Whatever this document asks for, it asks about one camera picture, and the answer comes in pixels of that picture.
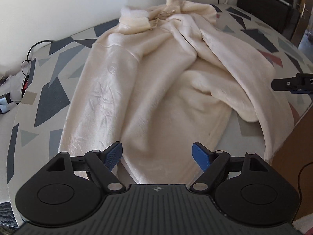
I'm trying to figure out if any black looped cable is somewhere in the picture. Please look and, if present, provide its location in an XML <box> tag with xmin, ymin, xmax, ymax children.
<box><xmin>21</xmin><ymin>39</ymin><xmax>56</xmax><ymax>79</ymax></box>

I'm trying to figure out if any black chair back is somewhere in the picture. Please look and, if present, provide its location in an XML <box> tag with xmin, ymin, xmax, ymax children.
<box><xmin>236</xmin><ymin>0</ymin><xmax>302</xmax><ymax>47</ymax></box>

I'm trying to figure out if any thin black cable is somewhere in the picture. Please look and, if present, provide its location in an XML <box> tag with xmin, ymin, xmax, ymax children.
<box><xmin>293</xmin><ymin>162</ymin><xmax>313</xmax><ymax>224</ymax></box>

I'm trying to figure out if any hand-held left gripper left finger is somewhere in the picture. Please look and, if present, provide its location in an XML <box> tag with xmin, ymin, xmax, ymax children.
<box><xmin>45</xmin><ymin>141</ymin><xmax>126</xmax><ymax>194</ymax></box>

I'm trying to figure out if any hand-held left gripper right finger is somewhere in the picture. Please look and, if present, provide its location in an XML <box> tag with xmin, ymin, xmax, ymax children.
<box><xmin>188</xmin><ymin>142</ymin><xmax>269</xmax><ymax>194</ymax></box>

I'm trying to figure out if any red packet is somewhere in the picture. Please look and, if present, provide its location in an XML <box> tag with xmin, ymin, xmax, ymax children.
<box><xmin>22</xmin><ymin>75</ymin><xmax>33</xmax><ymax>94</ymax></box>

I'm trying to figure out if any geometric patterned bed sheet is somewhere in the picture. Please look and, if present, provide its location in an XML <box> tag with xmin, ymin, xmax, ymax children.
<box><xmin>7</xmin><ymin>4</ymin><xmax>313</xmax><ymax>201</ymax></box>

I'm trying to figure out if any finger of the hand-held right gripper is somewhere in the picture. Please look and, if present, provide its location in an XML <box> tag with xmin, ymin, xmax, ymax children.
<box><xmin>271</xmin><ymin>73</ymin><xmax>313</xmax><ymax>94</ymax></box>

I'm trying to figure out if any white crumpled cloth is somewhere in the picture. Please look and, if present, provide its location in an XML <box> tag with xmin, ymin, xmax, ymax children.
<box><xmin>0</xmin><ymin>73</ymin><xmax>25</xmax><ymax>114</ymax></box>

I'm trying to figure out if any wooden door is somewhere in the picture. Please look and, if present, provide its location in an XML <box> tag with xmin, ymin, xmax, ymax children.
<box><xmin>291</xmin><ymin>0</ymin><xmax>313</xmax><ymax>51</ymax></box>

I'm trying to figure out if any cream fleece robe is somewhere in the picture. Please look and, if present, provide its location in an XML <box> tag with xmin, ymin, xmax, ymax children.
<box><xmin>57</xmin><ymin>0</ymin><xmax>294</xmax><ymax>185</ymax></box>

